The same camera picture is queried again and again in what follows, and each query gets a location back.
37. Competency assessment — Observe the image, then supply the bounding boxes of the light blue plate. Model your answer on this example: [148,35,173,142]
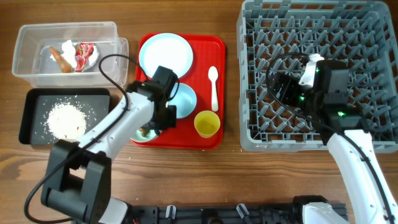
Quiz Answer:
[139,33,193,78]

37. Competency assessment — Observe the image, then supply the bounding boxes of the black plastic tray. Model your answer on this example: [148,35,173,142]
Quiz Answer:
[19,88,111,147]

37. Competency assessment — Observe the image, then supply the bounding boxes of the clear plastic bin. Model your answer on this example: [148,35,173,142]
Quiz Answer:
[12,22,129,87]

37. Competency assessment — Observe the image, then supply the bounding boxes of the white plastic spoon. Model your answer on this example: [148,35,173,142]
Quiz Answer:
[208,66,219,112]

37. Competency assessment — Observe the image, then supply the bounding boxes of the right black cable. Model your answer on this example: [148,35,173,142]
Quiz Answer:
[264,52,396,224]

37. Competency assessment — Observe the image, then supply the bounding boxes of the green bowl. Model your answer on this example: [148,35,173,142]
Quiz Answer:
[131,129,158,143]

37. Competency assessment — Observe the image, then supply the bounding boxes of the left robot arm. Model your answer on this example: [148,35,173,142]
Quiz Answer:
[40,67,178,223]

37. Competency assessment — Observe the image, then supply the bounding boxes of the grey dishwasher rack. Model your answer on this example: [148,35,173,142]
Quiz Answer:
[236,1,397,153]

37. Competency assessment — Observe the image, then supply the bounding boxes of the orange carrot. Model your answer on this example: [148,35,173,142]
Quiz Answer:
[49,46,73,73]

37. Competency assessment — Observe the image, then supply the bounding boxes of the brown food scrap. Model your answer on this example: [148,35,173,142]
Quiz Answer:
[139,127,149,137]

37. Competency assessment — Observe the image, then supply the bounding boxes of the light blue rice bowl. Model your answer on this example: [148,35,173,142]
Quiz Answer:
[168,83,197,119]

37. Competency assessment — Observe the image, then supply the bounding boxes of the red snack wrapper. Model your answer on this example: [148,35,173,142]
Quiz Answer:
[75,43,94,72]

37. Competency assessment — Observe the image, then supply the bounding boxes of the black cable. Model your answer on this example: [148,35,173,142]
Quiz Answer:
[24,54,153,224]
[264,52,396,224]

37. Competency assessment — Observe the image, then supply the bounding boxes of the yellow cup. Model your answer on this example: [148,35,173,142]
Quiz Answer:
[194,110,221,138]

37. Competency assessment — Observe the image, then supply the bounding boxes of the white rice pile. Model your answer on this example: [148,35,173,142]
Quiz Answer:
[44,101,91,141]

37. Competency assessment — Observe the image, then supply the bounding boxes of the left black cable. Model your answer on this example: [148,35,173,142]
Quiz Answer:
[24,54,153,224]

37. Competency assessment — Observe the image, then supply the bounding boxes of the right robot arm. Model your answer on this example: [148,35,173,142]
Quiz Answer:
[265,55,397,223]

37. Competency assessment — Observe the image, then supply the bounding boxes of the red serving tray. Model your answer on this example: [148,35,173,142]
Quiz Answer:
[131,34,226,150]

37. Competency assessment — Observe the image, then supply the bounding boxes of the white tissue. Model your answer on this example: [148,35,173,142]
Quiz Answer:
[50,40,100,72]

